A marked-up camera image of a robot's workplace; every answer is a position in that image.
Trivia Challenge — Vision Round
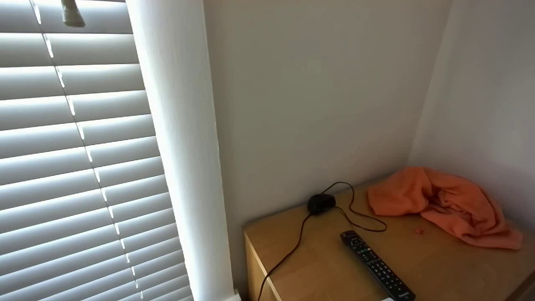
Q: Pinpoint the white slatted window blind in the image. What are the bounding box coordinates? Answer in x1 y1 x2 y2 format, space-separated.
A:
0 0 196 301

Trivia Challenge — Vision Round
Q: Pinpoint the orange crumpled cloth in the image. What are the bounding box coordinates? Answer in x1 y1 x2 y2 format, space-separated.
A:
367 165 525 250

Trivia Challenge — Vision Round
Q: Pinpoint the black tv remote control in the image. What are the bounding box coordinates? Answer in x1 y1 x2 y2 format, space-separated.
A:
340 228 418 301

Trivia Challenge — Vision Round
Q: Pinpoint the small black round device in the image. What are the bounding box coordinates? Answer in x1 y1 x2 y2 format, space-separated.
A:
306 192 338 217

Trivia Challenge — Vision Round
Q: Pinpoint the thin black device cable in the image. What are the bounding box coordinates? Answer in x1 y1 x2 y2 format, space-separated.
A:
255 178 390 301

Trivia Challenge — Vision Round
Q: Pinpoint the light wooden cabinet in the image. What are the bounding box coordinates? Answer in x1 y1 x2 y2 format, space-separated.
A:
243 178 535 301

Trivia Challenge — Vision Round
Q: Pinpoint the grey blind tilt wand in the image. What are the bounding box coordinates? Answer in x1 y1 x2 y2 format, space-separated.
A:
59 0 87 28

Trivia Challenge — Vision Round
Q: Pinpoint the white window frame post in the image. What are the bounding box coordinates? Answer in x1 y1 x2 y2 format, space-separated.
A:
124 0 243 301

